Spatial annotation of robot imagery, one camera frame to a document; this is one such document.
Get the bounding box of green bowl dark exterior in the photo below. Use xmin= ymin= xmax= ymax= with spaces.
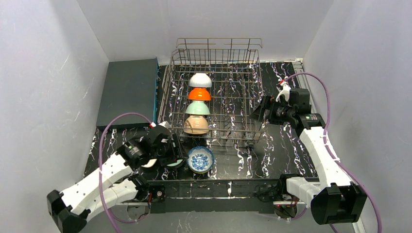
xmin=166 ymin=159 xmax=186 ymax=169

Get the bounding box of blue patterned bowl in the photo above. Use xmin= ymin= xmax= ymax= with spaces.
xmin=186 ymin=146 xmax=215 ymax=174

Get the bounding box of beige floral bowl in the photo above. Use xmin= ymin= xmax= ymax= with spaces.
xmin=183 ymin=115 xmax=209 ymax=134

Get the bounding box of celadon green bowl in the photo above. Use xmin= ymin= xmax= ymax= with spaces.
xmin=185 ymin=100 xmax=210 ymax=116

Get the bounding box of orange rimmed white bowl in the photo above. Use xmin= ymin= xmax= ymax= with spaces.
xmin=188 ymin=87 xmax=211 ymax=101

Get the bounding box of white bowl blue band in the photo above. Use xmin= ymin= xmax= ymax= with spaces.
xmin=189 ymin=73 xmax=212 ymax=88

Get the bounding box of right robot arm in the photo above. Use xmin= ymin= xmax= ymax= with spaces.
xmin=250 ymin=88 xmax=367 ymax=225

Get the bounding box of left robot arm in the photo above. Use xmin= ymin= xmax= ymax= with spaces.
xmin=47 ymin=124 xmax=187 ymax=233

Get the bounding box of white square bowl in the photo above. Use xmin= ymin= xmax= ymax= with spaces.
xmin=141 ymin=159 xmax=157 ymax=168

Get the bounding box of dark grey flat box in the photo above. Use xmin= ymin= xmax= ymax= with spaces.
xmin=96 ymin=58 xmax=159 ymax=131

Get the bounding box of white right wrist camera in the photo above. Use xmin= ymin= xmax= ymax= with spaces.
xmin=275 ymin=80 xmax=291 ymax=102

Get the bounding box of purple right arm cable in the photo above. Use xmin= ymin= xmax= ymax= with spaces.
xmin=280 ymin=72 xmax=383 ymax=233

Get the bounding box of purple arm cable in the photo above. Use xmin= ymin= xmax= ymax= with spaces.
xmin=280 ymin=72 xmax=383 ymax=233
xmin=99 ymin=112 xmax=157 ymax=233

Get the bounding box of grey wire dish rack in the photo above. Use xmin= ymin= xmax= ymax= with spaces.
xmin=157 ymin=37 xmax=263 ymax=147

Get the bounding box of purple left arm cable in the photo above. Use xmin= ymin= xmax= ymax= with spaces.
xmin=99 ymin=112 xmax=157 ymax=233

